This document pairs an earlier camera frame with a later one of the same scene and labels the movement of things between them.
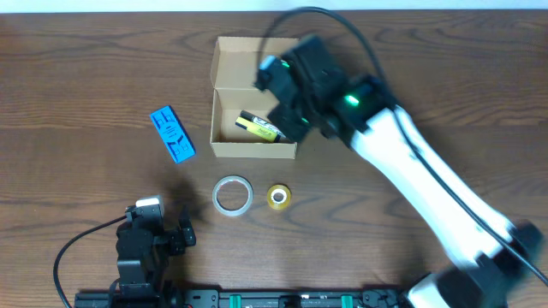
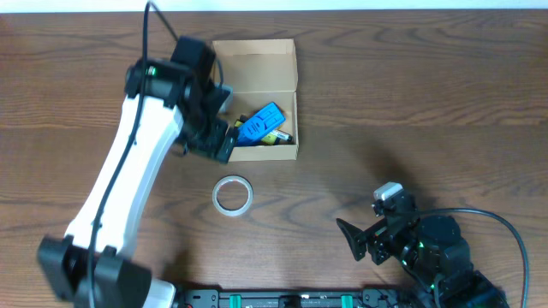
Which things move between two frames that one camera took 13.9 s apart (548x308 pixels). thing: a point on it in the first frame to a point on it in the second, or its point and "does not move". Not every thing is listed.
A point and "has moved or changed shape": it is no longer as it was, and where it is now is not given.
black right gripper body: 308,102 to 384,246
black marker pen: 247,115 to 242,118
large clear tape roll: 232,178 does not move
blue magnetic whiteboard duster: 175,137 has moved or changed shape
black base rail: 245,297 does not move
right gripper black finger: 276,76 to 378,207
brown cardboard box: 233,90 does not move
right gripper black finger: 289,122 to 356,239
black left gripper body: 163,246 to 205,123
